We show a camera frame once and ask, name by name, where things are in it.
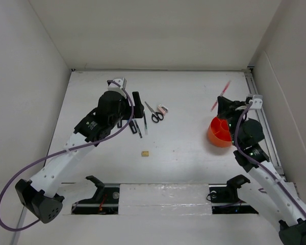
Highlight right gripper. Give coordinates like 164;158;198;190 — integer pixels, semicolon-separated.
217;95;250;146

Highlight green capped pen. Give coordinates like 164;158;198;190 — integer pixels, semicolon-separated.
143;111;148;135

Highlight pink pen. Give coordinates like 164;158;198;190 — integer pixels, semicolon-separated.
210;80;231;112

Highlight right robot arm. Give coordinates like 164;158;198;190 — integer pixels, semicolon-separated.
217;94;306;244

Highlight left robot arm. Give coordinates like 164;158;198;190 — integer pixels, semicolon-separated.
15;89;144;224

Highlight blue capped highlighter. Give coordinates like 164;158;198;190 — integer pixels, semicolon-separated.
129;120;138;134

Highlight black gel pen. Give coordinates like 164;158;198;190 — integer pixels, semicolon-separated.
133;119;143;138

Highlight orange round divided container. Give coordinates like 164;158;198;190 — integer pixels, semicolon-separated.
207;117;232;148

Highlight small yellow eraser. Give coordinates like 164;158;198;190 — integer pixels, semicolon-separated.
141;151;149;157

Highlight black handled scissors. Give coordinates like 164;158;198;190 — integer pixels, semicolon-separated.
144;102;164;124

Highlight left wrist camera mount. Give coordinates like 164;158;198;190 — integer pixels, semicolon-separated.
107;77;127;91

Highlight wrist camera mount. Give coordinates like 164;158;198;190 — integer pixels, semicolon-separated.
107;77;127;91
245;94;263;110

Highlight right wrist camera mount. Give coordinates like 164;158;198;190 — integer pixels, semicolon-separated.
245;94;263;110

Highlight aluminium rail right side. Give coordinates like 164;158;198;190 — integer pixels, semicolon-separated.
244;66;287;181

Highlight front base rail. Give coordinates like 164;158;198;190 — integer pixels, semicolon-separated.
69;184;256;216

